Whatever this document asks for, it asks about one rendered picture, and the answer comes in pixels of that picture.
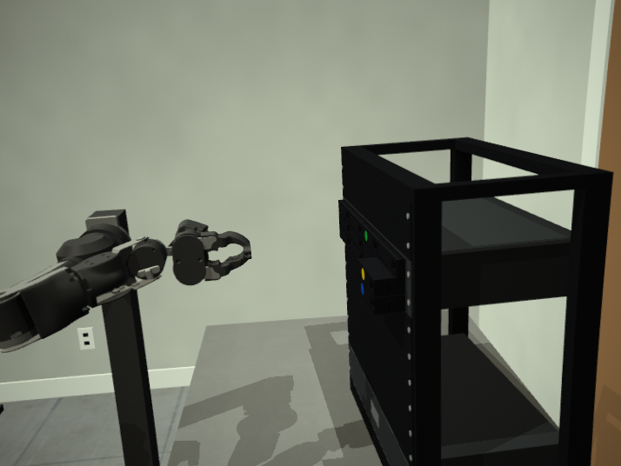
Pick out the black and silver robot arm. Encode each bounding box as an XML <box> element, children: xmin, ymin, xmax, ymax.
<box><xmin>0</xmin><ymin>216</ymin><xmax>167</xmax><ymax>353</ymax></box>

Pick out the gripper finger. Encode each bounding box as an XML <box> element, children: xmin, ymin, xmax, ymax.
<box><xmin>198</xmin><ymin>231</ymin><xmax>251</xmax><ymax>255</ymax></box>
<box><xmin>204</xmin><ymin>251</ymin><xmax>251</xmax><ymax>282</ymax></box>

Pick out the black metal rack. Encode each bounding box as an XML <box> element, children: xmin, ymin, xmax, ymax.
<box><xmin>338</xmin><ymin>137</ymin><xmax>613</xmax><ymax>466</ymax></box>

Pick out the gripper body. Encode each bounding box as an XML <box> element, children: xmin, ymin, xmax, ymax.
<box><xmin>166</xmin><ymin>219</ymin><xmax>209</xmax><ymax>285</ymax></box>

